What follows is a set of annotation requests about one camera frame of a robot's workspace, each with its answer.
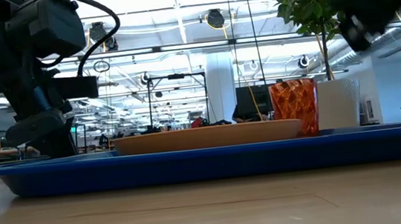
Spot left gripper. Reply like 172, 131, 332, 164
0, 56, 79, 164

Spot black computer monitor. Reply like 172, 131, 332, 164
235, 83, 275, 124

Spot white floor appliance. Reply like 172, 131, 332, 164
361, 93, 379, 125

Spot orange faceted plastic cup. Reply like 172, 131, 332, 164
267, 76, 323, 141

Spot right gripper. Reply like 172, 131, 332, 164
335, 0, 401, 54

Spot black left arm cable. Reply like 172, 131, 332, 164
60, 0, 127, 79

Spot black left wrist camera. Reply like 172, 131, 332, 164
50, 73, 100, 104

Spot black background frame rig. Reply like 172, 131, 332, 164
145, 70, 212, 132

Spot orange round plate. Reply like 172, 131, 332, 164
112, 116, 304, 159

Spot white plant pot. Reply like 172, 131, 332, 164
313, 76, 365, 132

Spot green leafy plant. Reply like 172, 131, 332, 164
273, 0, 387, 86

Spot yellow hanging cable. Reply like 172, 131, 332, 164
203, 7, 264, 127

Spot blue plastic tray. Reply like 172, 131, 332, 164
0, 119, 401, 203

